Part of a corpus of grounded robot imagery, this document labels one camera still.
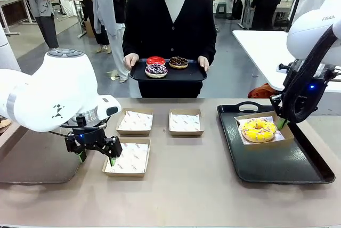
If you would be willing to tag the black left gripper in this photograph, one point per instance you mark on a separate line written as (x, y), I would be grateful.
(88, 138)

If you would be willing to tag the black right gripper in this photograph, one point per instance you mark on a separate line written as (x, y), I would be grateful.
(317, 93)

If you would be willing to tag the brown cardboard food box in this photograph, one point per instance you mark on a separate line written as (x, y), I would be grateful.
(125, 174)
(186, 134)
(134, 133)
(286, 134)

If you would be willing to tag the yellow iced sprinkle donut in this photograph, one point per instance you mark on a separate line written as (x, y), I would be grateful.
(250, 132)

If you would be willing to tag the dark donut with striped icing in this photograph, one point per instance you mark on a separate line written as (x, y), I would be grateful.
(153, 72)

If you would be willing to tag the small black serving tray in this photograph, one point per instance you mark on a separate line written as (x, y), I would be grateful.
(186, 74)

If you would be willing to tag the red glazed donut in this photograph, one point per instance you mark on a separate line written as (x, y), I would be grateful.
(152, 59)

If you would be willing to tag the chocolate donut with sprinkles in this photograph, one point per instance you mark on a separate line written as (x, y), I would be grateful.
(174, 64)

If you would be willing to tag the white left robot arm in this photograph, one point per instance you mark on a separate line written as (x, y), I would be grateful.
(53, 92)

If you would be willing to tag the person's left forearm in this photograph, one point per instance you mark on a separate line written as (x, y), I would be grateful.
(207, 44)

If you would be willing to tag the person's right forearm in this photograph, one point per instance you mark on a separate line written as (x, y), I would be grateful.
(130, 44)

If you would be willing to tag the person's right hand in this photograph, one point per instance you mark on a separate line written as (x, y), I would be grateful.
(130, 61)

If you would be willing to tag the person's left hand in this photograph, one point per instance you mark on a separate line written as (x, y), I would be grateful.
(205, 63)

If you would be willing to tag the orange bag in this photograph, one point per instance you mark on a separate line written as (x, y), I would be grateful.
(261, 92)

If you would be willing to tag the black stand pole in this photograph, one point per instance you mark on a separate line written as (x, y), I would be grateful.
(295, 4)

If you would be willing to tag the brown cardboard carton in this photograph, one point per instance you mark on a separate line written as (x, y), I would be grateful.
(89, 29)

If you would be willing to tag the green plastic stool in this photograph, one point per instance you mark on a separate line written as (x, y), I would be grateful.
(220, 8)

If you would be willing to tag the person in black cardigan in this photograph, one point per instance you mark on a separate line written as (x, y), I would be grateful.
(160, 33)

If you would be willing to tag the mannequin in beige top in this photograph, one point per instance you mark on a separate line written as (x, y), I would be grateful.
(48, 25)

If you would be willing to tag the mannequin in grey cardigan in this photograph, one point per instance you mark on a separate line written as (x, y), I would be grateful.
(106, 12)

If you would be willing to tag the mannequin in black trousers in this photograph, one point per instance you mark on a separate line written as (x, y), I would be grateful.
(88, 9)

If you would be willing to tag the beige mannequin base plate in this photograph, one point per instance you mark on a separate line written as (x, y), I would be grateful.
(113, 74)

